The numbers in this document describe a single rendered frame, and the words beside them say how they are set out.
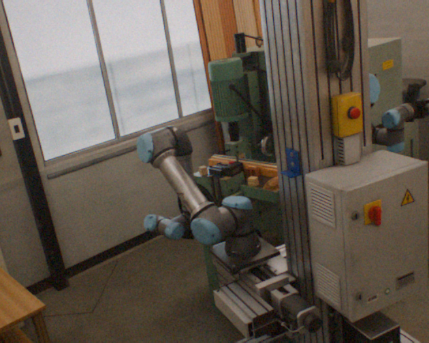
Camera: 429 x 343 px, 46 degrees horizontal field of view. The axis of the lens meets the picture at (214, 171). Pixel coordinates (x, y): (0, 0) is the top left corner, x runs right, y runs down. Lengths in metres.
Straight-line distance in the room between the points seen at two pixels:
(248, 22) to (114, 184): 1.81
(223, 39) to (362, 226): 2.89
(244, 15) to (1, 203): 2.44
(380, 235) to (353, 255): 0.11
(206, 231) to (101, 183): 2.06
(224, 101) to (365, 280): 1.27
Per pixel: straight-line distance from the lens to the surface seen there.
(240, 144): 2.73
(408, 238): 1.80
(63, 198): 3.77
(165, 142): 2.06
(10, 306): 2.77
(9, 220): 3.66
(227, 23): 4.37
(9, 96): 3.43
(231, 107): 2.62
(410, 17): 4.63
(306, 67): 1.64
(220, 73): 2.59
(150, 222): 2.28
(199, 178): 2.80
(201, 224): 1.92
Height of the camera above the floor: 1.83
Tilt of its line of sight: 19 degrees down
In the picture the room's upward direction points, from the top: 8 degrees counter-clockwise
